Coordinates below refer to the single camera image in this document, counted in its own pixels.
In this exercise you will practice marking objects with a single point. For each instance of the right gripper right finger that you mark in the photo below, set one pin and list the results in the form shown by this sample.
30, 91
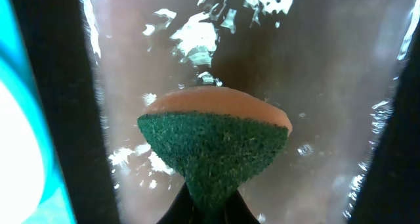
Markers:
237, 212

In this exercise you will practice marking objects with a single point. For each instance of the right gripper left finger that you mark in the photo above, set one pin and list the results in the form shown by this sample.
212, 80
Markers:
181, 211

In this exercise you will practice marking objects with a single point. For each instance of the green orange sponge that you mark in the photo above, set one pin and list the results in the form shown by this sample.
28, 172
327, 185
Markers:
217, 138

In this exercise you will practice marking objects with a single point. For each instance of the light blue plate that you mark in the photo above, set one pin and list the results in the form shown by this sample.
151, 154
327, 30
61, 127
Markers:
22, 169

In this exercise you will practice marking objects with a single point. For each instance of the black rectangular tray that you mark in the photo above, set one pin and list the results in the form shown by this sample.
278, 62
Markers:
331, 65

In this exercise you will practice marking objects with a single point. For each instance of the teal plastic tray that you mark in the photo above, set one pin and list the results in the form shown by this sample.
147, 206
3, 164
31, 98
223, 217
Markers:
16, 73

